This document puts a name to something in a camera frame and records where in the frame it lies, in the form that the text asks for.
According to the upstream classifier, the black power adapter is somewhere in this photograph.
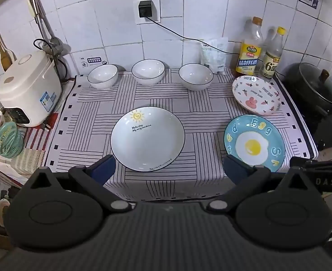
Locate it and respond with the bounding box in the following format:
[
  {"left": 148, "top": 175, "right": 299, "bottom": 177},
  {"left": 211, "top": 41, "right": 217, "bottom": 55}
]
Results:
[{"left": 138, "top": 1, "right": 154, "bottom": 18}]

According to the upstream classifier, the striped white tablecloth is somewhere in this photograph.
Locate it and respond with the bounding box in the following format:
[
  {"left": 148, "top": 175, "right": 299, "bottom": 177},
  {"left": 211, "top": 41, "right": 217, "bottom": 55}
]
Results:
[{"left": 43, "top": 68, "right": 319, "bottom": 201}]

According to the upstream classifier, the beige dish cloth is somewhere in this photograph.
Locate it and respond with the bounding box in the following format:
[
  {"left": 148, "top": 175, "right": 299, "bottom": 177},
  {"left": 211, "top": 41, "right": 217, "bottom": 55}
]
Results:
[{"left": 10, "top": 148, "right": 45, "bottom": 176}]

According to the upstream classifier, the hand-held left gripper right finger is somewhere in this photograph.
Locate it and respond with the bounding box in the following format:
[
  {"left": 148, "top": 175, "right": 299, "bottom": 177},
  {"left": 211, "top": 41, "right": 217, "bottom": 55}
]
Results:
[{"left": 206, "top": 155, "right": 311, "bottom": 215}]

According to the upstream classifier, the black adapter cable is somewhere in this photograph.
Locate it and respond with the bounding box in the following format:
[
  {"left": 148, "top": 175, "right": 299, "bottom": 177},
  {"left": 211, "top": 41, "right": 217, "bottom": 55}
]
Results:
[{"left": 145, "top": 16, "right": 299, "bottom": 63}]

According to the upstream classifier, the small wall sticker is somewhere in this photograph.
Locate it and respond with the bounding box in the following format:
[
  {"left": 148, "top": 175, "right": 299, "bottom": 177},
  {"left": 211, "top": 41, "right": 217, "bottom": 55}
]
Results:
[{"left": 80, "top": 56, "right": 107, "bottom": 68}]

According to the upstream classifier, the glass wok lid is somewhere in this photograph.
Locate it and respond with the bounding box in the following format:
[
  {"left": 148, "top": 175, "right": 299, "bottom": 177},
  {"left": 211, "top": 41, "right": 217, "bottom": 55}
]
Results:
[{"left": 297, "top": 63, "right": 332, "bottom": 105}]

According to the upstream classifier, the black rice cooker cord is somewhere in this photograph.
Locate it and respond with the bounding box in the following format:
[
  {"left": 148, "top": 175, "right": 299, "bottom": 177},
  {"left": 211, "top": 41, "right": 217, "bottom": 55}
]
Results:
[{"left": 33, "top": 38, "right": 70, "bottom": 83}]

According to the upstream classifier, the white plate with sun print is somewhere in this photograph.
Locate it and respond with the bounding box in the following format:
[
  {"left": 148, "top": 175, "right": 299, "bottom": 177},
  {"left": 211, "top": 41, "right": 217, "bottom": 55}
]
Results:
[{"left": 110, "top": 106, "right": 186, "bottom": 173}]

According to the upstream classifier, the clear vinegar bottle yellow cap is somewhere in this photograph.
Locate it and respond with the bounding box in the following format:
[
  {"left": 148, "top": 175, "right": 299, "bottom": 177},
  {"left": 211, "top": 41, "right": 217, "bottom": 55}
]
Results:
[{"left": 260, "top": 27, "right": 285, "bottom": 79}]

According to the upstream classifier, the white handled utensil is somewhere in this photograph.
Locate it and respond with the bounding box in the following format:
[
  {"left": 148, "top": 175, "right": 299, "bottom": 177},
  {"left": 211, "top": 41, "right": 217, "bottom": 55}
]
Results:
[{"left": 27, "top": 0, "right": 41, "bottom": 27}]

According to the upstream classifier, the white salt bag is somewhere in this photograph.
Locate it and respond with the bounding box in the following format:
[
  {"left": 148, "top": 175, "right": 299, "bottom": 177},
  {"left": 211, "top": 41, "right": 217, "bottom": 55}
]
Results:
[{"left": 200, "top": 37, "right": 229, "bottom": 75}]

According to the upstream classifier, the white wall socket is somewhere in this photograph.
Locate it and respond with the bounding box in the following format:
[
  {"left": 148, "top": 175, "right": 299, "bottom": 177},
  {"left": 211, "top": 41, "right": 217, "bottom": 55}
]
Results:
[{"left": 133, "top": 0, "right": 161, "bottom": 24}]

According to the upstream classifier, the pink rabbit print plate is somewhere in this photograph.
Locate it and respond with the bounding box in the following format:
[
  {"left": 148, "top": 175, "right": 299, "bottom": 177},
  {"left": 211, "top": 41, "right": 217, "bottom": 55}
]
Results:
[{"left": 232, "top": 76, "right": 282, "bottom": 116}]

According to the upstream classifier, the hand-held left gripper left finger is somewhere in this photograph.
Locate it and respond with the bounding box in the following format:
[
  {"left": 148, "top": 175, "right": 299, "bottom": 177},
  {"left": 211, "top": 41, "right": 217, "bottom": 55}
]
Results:
[{"left": 22, "top": 155, "right": 133, "bottom": 214}]

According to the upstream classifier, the white rice cooker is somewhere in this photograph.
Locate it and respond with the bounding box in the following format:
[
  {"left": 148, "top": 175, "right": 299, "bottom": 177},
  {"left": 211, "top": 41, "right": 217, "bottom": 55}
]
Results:
[{"left": 0, "top": 50, "right": 62, "bottom": 127}]

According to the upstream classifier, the green plastic strainer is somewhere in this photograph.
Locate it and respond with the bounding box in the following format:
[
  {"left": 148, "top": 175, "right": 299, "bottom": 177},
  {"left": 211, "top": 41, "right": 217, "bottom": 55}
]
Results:
[{"left": 0, "top": 121, "right": 24, "bottom": 159}]

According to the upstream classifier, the yellow cooking oil bottle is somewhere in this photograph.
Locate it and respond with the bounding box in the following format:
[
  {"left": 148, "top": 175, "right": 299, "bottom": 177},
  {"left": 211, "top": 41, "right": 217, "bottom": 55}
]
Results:
[{"left": 235, "top": 16, "right": 264, "bottom": 77}]

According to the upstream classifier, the wooden spatula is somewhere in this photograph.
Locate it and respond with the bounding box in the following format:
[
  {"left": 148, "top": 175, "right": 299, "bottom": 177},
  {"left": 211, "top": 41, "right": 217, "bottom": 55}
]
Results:
[{"left": 0, "top": 11, "right": 14, "bottom": 72}]

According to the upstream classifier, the metal ladle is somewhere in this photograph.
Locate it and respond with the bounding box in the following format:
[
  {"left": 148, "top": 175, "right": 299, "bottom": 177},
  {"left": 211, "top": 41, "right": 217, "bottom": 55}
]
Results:
[{"left": 32, "top": 0, "right": 65, "bottom": 55}]

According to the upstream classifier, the blue bordered wall sticker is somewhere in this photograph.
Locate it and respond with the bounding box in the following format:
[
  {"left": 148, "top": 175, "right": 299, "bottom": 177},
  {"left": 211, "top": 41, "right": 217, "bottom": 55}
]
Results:
[{"left": 297, "top": 0, "right": 321, "bottom": 11}]

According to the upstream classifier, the red striped cloth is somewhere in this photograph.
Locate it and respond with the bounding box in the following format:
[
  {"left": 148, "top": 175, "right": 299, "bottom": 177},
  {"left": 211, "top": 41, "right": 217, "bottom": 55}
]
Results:
[{"left": 21, "top": 113, "right": 59, "bottom": 154}]

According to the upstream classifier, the large white bowl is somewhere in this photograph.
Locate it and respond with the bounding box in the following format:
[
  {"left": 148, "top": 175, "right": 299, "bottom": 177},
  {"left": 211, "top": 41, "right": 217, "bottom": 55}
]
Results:
[{"left": 131, "top": 59, "right": 166, "bottom": 85}]

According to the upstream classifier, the small white bowl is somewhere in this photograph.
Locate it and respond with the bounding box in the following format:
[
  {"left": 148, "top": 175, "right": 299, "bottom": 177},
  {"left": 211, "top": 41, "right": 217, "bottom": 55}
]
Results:
[
  {"left": 87, "top": 64, "right": 119, "bottom": 90},
  {"left": 179, "top": 63, "right": 213, "bottom": 91}
]

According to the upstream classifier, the black wok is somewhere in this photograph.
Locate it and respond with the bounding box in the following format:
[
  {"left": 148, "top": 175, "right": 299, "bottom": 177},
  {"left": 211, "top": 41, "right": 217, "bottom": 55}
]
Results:
[{"left": 283, "top": 63, "right": 332, "bottom": 125}]

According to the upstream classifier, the blue fried egg print plate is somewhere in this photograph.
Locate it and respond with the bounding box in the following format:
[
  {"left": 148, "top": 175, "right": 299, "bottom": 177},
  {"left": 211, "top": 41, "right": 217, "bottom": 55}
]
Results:
[{"left": 224, "top": 115, "right": 286, "bottom": 173}]

